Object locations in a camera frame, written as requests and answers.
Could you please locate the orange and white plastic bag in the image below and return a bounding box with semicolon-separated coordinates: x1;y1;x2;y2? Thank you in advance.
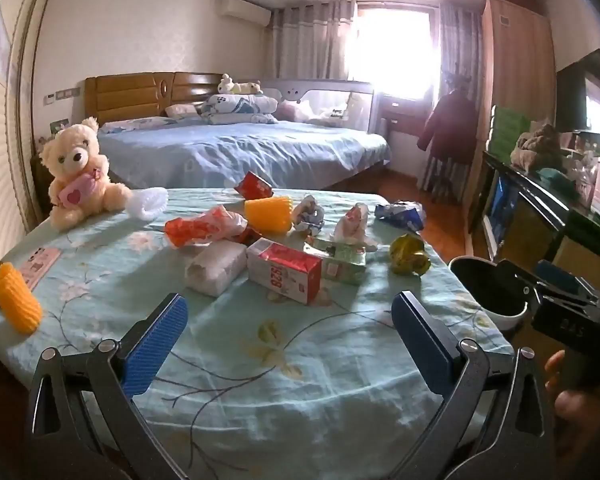
164;205;249;248

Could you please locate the white plush dog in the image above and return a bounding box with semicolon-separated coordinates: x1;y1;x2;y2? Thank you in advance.
216;73;263;96

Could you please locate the dark red coat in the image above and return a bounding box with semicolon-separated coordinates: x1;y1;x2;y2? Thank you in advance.
416;92;478;166

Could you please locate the cream teddy bear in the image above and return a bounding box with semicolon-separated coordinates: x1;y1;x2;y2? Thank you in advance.
39;116;133;232

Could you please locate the person's right hand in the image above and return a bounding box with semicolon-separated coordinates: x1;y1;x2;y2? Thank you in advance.
544;349;600;443

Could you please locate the green paper packet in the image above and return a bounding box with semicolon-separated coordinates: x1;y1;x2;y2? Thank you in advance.
302;237;368;286

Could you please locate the stack of green boxes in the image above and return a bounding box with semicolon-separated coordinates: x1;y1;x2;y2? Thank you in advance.
489;106;531;153

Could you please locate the white pillow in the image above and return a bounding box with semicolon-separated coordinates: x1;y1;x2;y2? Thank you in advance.
165;103;203;120

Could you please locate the yellow green wrapper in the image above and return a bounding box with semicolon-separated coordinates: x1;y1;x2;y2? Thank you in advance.
389;234;432;276

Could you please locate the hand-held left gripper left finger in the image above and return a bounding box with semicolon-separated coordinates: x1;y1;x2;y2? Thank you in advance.
24;292;191;480

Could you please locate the wooden headboard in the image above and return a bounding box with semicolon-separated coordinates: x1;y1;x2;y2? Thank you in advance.
84;71;231;126

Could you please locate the grey curtain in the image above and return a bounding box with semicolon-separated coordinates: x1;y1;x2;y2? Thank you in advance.
437;1;483;111
271;0;357;81

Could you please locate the white tissue pack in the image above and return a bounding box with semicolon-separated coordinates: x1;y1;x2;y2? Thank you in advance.
184;240;248;297

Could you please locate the blue white wrapper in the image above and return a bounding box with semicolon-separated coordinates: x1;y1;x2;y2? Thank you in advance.
291;194;326;237

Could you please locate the window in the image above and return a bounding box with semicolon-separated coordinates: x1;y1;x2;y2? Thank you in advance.
355;2;441;98

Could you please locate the wooden coat stand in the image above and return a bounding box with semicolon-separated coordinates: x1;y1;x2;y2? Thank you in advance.
422;160;468;198

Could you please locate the short orange foam net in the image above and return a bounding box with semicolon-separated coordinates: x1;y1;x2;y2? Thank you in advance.
243;196;294;235

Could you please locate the black glass cabinet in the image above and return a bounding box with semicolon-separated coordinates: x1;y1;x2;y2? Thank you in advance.
467;150;600;306

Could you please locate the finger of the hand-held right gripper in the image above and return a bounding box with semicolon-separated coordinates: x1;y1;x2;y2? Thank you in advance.
536;260;600;311
495;258;546;306

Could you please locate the blue snack packet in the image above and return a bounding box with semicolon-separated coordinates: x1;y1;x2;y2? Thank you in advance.
374;201;427;232

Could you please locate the floral green tablecloth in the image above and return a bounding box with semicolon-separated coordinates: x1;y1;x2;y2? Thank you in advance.
0;187;516;480

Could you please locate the black television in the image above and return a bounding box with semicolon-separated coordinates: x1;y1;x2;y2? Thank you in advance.
555;49;600;133

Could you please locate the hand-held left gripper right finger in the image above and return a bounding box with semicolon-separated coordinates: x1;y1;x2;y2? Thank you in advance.
391;290;556;480

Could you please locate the white foam net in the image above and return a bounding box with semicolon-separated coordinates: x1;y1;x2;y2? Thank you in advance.
126;186;169;221

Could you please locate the white air conditioner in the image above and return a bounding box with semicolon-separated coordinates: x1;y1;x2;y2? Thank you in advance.
219;0;272;28

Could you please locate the grey bed guard rail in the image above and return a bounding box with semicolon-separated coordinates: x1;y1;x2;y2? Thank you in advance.
260;77;381;133

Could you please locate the black bin with white rim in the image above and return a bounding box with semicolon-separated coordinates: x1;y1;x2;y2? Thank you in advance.
449;256;531;331

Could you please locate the pink card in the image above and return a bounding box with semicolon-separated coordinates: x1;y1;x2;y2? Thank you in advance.
17;247;62;291

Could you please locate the white plastic wrapper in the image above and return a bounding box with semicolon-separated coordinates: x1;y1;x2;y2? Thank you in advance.
328;202;378;251

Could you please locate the bed with blue sheet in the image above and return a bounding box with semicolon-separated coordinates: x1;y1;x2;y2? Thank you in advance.
97;115;393;192

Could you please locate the red snack packet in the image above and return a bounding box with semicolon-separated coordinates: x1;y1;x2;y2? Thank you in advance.
233;171;275;201

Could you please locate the wooden wardrobe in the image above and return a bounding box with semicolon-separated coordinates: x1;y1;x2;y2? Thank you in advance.
462;0;558;206

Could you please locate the brown towel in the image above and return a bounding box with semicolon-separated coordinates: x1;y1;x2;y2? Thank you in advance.
510;124;561;171

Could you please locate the red and white milk carton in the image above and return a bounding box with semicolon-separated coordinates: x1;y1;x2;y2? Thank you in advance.
246;238;323;306

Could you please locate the long orange foam net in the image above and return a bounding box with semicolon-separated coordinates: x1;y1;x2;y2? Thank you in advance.
0;262;44;336

